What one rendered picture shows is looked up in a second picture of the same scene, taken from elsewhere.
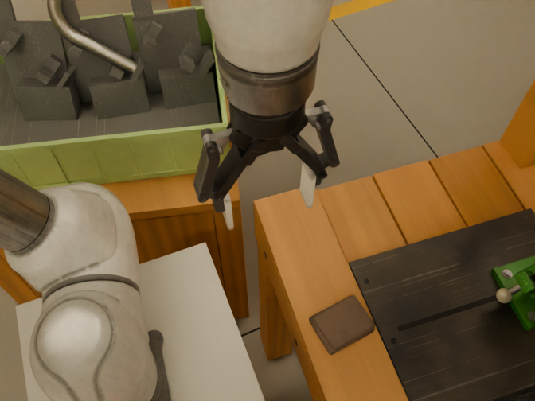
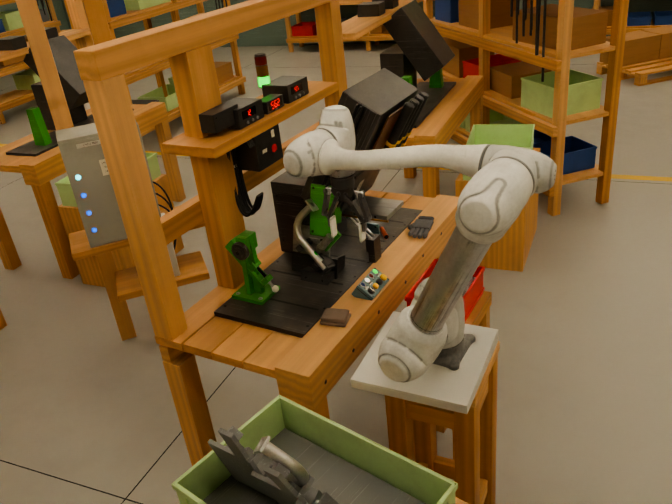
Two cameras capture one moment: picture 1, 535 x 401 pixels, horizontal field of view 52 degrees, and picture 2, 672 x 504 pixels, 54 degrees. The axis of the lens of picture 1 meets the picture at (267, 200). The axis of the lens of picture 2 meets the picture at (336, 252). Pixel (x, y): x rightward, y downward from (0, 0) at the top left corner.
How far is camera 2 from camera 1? 2.19 m
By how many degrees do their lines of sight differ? 85
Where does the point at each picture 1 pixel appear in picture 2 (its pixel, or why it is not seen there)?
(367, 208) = (265, 351)
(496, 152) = (182, 338)
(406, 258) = (282, 323)
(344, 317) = (333, 314)
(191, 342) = not seen: hidden behind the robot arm
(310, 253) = (314, 344)
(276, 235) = (318, 358)
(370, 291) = (310, 322)
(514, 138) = (175, 325)
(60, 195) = (405, 315)
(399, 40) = not seen: outside the picture
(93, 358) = not seen: hidden behind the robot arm
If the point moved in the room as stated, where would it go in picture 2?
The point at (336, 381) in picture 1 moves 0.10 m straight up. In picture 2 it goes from (358, 309) to (356, 287)
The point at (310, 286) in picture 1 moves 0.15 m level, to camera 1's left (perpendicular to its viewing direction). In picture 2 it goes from (329, 335) to (359, 351)
